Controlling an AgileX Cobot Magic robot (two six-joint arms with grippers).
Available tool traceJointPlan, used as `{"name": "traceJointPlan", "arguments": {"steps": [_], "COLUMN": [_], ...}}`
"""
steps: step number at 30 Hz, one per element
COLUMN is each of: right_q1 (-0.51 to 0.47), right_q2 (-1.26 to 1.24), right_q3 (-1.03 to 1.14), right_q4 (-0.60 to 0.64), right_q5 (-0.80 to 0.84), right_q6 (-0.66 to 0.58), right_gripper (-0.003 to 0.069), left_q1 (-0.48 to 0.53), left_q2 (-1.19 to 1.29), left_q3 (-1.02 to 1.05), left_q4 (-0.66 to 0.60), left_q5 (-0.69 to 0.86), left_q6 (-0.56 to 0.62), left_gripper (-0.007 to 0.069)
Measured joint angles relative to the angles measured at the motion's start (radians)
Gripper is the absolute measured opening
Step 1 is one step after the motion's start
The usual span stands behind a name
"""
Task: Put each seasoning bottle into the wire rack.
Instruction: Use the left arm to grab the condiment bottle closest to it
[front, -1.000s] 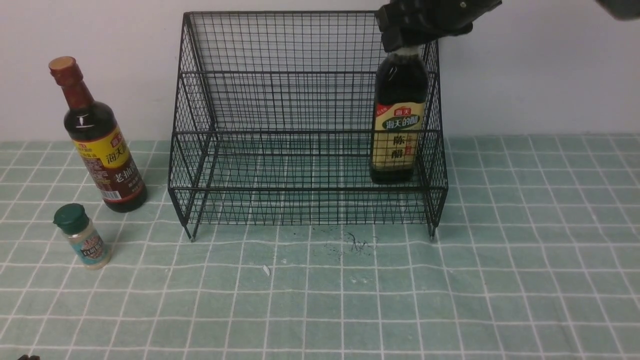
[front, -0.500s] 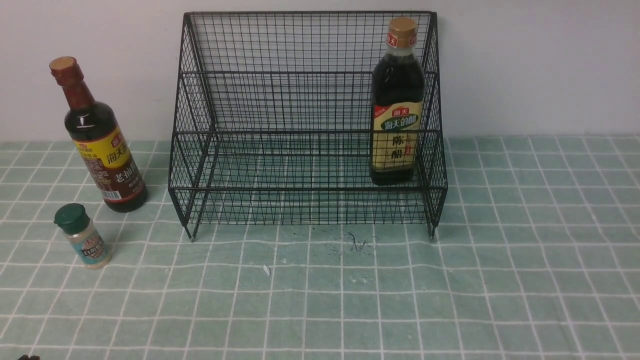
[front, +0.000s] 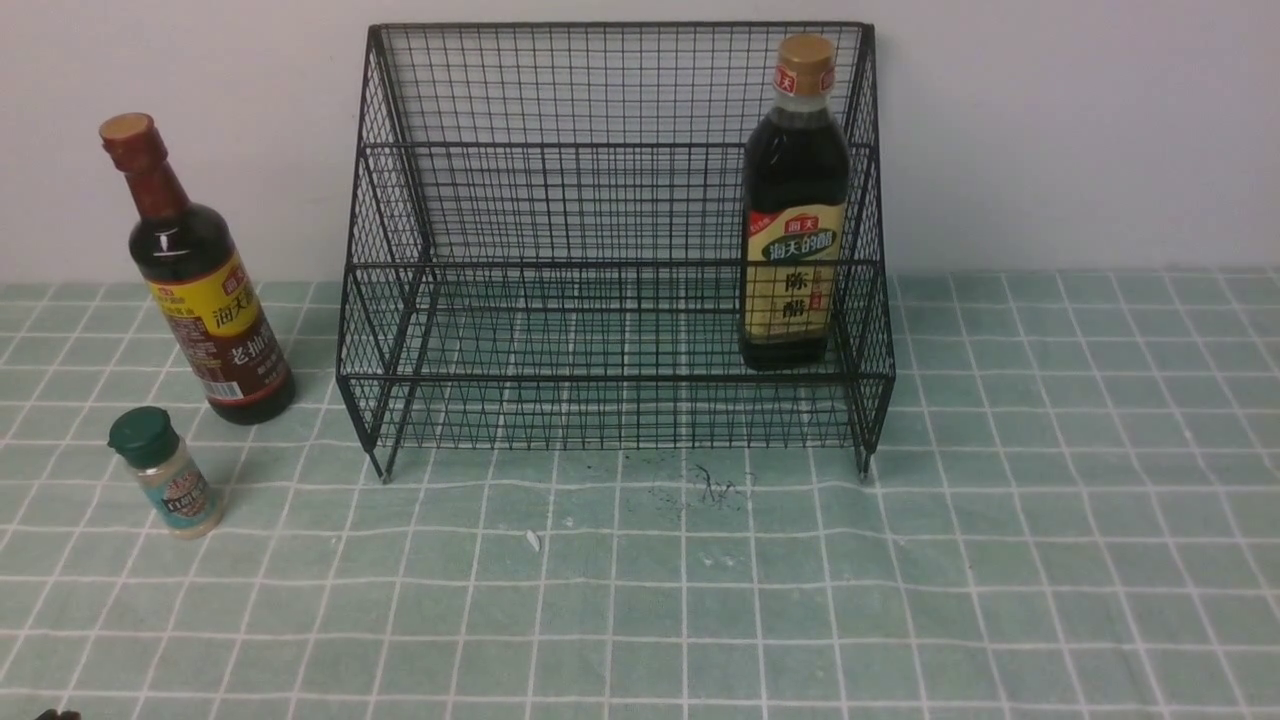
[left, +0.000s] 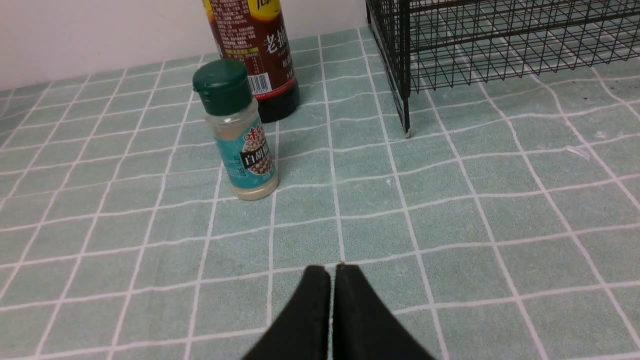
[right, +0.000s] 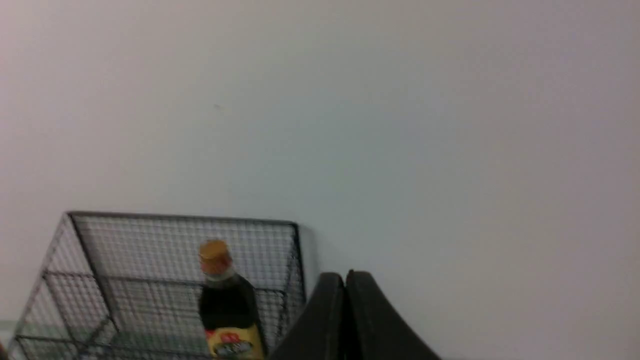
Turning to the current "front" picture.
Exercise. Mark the dark vinegar bottle gold cap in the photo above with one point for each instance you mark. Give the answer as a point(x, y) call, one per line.
point(795, 187)

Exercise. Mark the dark soy sauce bottle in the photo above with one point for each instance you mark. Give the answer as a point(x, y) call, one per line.
point(192, 268)

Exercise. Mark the small green-capped seasoning jar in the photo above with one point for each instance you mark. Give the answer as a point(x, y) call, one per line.
point(148, 443)

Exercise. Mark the green checkered tablecloth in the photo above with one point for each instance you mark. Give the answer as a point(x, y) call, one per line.
point(1072, 515)

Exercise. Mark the black object at bottom edge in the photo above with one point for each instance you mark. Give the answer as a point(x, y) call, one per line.
point(56, 714)

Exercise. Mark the black wire mesh shelf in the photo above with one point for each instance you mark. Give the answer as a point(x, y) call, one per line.
point(544, 243)

